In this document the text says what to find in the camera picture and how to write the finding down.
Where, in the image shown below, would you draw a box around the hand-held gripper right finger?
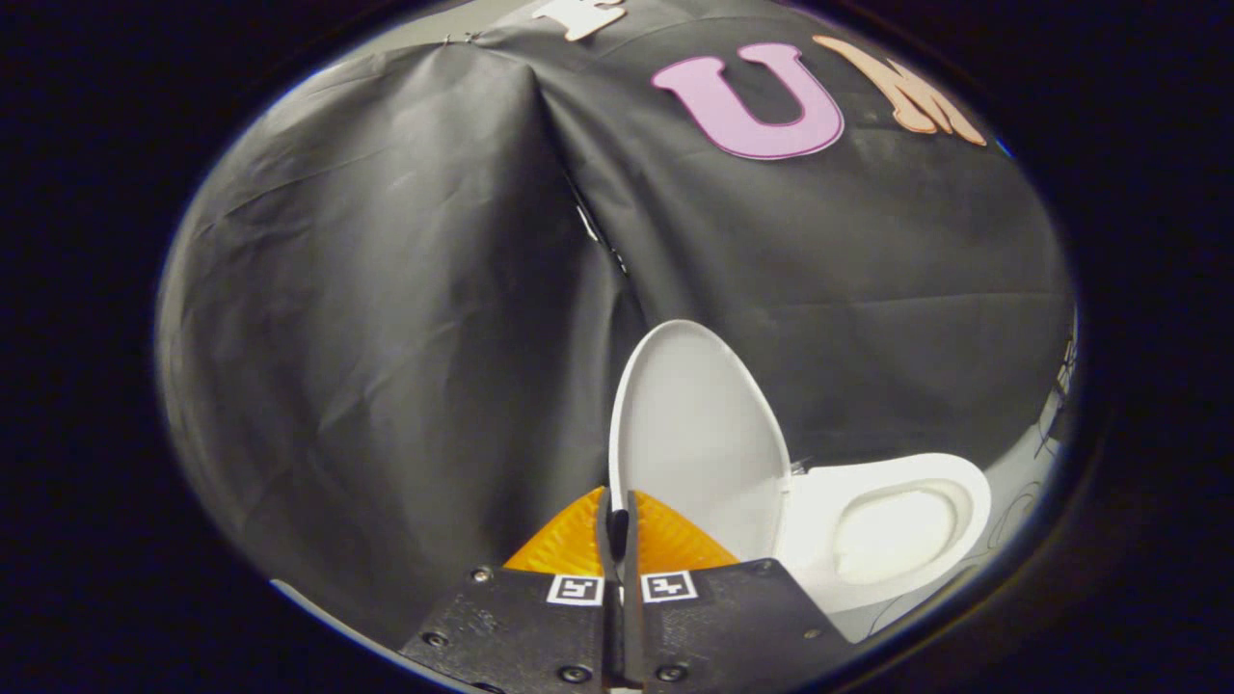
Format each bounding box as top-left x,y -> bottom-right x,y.
622,490 -> 854,690

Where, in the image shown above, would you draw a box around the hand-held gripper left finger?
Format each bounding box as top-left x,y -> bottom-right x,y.
400,487 -> 623,694

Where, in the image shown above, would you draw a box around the black backdrop cloth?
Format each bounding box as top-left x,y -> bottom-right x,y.
154,0 -> 1076,647

